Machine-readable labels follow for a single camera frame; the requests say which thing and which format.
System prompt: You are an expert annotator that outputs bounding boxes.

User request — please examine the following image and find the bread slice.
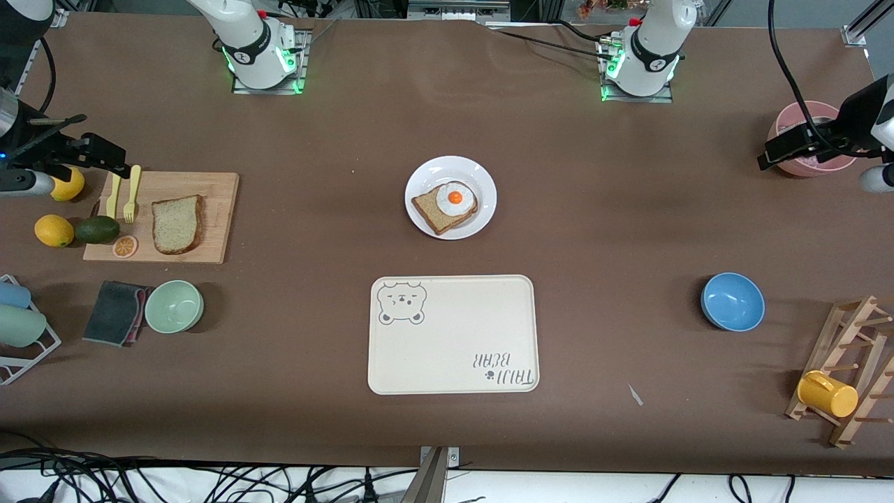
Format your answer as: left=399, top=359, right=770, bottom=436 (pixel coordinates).
left=411, top=183, right=480, bottom=235

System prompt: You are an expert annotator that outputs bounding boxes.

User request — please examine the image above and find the pale green cup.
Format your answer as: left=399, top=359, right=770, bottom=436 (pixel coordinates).
left=0, top=305, right=47, bottom=348

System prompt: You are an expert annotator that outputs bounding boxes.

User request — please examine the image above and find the bread slice sandwich lid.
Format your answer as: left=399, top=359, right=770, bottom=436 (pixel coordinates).
left=152, top=194, right=205, bottom=255

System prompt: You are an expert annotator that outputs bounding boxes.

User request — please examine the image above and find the dark green avocado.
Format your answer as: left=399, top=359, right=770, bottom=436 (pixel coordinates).
left=74, top=215, right=121, bottom=245

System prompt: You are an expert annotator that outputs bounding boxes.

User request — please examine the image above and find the black base cable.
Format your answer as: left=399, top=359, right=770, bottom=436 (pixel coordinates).
left=478, top=20, right=615, bottom=64

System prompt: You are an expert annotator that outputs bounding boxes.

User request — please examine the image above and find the white round plate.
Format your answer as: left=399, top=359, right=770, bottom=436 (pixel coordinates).
left=404, top=155, right=498, bottom=241

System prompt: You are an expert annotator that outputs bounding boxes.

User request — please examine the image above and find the pink bowl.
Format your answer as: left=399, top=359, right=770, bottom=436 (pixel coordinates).
left=767, top=101, right=861, bottom=178

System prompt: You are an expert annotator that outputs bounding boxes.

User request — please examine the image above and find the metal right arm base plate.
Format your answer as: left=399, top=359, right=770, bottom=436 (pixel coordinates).
left=232, top=28, right=308, bottom=95

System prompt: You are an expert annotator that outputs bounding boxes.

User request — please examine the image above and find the metal frame rail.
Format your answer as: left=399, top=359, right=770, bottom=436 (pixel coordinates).
left=407, top=0, right=513, bottom=22

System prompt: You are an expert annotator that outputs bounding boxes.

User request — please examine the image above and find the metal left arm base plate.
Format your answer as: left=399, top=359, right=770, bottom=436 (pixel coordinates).
left=599, top=35, right=674, bottom=104

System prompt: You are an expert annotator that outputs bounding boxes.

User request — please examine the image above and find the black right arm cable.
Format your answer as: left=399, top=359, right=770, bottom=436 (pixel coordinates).
left=38, top=35, right=58, bottom=116

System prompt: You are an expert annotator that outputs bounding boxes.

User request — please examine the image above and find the black floor cable bundle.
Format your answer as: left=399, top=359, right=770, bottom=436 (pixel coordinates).
left=0, top=430, right=406, bottom=503

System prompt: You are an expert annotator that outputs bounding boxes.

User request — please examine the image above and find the wooden cutting board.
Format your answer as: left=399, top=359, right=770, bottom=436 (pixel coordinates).
left=82, top=171, right=240, bottom=265

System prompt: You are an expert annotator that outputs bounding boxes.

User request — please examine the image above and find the cream tray with bear print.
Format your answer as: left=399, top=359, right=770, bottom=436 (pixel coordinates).
left=367, top=275, right=540, bottom=396

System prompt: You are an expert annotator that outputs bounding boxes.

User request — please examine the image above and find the aluminium frame post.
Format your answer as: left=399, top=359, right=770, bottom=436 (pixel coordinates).
left=842, top=0, right=894, bottom=48

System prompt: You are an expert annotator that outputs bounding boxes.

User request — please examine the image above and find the blue bowl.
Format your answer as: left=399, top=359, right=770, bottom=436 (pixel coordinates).
left=701, top=272, right=765, bottom=333

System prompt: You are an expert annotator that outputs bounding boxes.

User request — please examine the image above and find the grey folded cloth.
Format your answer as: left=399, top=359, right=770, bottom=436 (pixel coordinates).
left=82, top=281, right=156, bottom=348

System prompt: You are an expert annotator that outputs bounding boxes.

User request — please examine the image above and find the yellow mug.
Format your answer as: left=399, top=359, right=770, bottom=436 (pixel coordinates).
left=797, top=370, right=859, bottom=418

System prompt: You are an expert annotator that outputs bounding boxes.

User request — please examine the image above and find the fried egg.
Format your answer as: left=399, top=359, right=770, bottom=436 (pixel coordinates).
left=436, top=181, right=478, bottom=217

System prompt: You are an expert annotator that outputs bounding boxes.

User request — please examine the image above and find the yellow plastic fork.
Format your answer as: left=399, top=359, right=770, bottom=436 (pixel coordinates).
left=124, top=165, right=142, bottom=224

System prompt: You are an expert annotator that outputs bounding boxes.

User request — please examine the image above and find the white wire cup rack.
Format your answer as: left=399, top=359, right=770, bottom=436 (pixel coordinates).
left=0, top=274, right=62, bottom=386

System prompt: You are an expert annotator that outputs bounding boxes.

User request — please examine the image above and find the mint green bowl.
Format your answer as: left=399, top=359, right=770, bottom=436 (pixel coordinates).
left=145, top=280, right=205, bottom=334

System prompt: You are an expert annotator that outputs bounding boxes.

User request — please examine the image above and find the wooden mug rack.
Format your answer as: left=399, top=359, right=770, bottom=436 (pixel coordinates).
left=785, top=295, right=894, bottom=449

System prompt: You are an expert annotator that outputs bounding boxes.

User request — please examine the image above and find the grey metal table bracket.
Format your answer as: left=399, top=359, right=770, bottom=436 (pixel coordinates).
left=400, top=446, right=460, bottom=503

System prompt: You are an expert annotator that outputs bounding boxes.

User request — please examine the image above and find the yellow lemon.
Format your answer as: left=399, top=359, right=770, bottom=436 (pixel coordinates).
left=50, top=166, right=86, bottom=202
left=34, top=214, right=75, bottom=248

